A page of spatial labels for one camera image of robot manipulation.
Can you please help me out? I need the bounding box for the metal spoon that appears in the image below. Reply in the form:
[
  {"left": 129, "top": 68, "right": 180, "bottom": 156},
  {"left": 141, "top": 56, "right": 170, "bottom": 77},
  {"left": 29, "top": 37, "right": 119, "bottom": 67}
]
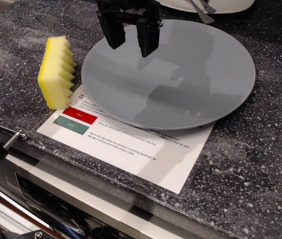
[{"left": 189, "top": 0, "right": 214, "bottom": 24}]

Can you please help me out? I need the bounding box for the white bowl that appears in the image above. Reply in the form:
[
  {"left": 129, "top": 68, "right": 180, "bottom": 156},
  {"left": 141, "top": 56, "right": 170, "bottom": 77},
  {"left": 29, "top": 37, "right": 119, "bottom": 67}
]
[{"left": 155, "top": 0, "right": 256, "bottom": 14}]

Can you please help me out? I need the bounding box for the stainless steel dishwasher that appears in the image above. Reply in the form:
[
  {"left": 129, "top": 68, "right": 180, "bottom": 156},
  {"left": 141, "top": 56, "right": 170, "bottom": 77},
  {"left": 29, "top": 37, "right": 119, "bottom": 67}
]
[{"left": 0, "top": 154, "right": 224, "bottom": 239}]

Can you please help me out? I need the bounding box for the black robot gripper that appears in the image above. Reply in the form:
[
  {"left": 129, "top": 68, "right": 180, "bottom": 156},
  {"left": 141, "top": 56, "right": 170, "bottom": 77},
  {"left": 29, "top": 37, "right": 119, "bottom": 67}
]
[{"left": 96, "top": 0, "right": 162, "bottom": 57}]

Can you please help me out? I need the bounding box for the white laminated instruction sheet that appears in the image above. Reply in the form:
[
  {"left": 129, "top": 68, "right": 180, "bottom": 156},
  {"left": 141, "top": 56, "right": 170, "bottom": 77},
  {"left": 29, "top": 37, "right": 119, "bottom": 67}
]
[{"left": 38, "top": 87, "right": 213, "bottom": 194}]

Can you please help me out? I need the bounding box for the yellow ridged sponge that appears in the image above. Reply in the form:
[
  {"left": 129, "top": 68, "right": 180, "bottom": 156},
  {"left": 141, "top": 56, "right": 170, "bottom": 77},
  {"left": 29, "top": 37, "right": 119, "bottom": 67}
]
[{"left": 37, "top": 36, "right": 76, "bottom": 110}]

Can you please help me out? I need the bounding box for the grey round plate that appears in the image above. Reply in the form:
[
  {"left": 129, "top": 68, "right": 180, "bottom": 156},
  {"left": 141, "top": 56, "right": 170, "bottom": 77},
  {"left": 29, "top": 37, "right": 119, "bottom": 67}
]
[{"left": 82, "top": 19, "right": 256, "bottom": 130}]

